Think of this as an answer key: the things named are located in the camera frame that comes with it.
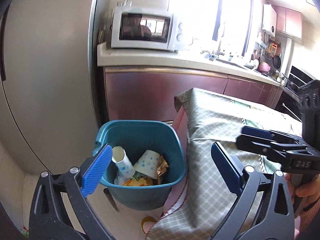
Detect small dotted paper cup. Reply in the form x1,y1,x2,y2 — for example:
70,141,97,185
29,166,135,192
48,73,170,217
112,146,136,178

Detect orange peel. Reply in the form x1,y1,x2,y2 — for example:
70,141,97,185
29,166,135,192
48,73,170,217
123,177,153,186

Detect large dotted paper cup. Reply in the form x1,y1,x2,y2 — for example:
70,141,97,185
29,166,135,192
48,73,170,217
133,150,161,179

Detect gold snack wrapper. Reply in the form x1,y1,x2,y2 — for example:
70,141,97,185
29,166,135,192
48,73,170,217
157,155,169,185

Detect white tissue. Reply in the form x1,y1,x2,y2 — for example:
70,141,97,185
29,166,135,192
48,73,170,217
114,175,131,186

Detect green snoopy snack wrapper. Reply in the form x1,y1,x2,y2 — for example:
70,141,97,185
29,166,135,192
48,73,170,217
131,171,144,181

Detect pink sleeve right forearm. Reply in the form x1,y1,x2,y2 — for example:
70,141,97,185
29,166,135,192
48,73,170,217
295,200,319,239

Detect teal plastic trash bin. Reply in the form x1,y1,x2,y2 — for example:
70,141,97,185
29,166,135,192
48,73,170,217
93,120,187,211

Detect person's right hand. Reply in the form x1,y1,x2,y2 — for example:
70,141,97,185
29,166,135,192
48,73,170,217
285,173,319,211

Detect patterned tablecloth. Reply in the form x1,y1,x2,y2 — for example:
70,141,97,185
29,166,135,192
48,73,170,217
146,88,295,239

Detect black built-in oven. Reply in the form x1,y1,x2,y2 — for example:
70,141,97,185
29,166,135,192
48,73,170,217
275,66,316,121

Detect pink pot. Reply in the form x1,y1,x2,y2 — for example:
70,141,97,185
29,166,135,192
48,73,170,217
258,61,271,73

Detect black frying pan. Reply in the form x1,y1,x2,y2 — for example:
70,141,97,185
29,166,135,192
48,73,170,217
272,55,281,69

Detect maroon lower cabinets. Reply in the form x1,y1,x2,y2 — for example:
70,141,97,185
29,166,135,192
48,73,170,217
104,66,281,122

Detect pink upper cabinet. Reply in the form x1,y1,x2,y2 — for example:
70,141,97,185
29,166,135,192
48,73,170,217
272,5,302,40

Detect white water heater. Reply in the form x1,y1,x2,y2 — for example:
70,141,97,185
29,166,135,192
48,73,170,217
262,4,277,37

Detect grey refrigerator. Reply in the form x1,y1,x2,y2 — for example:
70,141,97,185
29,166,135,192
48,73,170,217
1,0,98,173

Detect white microwave oven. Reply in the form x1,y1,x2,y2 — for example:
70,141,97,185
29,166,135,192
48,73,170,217
111,7,188,51

